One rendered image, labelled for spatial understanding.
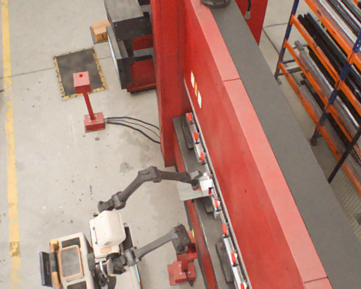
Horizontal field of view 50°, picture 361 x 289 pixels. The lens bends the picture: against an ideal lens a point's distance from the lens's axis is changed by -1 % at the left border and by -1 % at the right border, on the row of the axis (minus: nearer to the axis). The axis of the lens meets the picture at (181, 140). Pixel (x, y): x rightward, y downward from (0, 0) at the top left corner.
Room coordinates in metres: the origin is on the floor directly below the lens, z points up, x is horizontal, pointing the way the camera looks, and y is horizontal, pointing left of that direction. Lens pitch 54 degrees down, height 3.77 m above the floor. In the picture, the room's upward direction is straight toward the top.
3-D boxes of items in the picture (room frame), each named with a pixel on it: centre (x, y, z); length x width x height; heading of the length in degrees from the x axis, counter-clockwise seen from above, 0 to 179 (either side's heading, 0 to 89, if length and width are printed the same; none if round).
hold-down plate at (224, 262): (0.95, -0.33, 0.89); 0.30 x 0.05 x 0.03; 13
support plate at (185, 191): (1.52, -0.10, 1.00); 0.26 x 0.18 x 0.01; 103
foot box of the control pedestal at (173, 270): (1.13, 0.00, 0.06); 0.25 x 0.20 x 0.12; 99
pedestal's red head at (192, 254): (1.13, -0.03, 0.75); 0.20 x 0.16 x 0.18; 9
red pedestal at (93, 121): (2.94, 1.08, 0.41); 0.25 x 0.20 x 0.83; 103
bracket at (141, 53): (2.75, 0.32, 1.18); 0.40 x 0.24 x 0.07; 13
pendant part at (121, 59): (2.59, 0.55, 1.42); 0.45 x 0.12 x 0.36; 18
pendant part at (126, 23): (2.67, 0.49, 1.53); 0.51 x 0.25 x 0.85; 18
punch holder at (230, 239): (0.99, -0.37, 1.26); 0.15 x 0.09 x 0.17; 13
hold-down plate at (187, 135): (2.12, -0.05, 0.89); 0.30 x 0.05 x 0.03; 13
